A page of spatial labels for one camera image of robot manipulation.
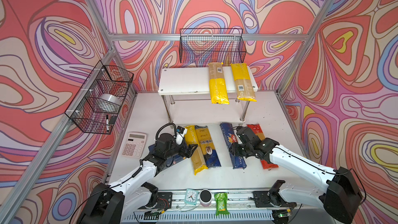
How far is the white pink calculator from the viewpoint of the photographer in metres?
0.90

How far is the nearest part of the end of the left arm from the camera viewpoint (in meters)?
0.65

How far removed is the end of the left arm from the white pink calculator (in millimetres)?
282
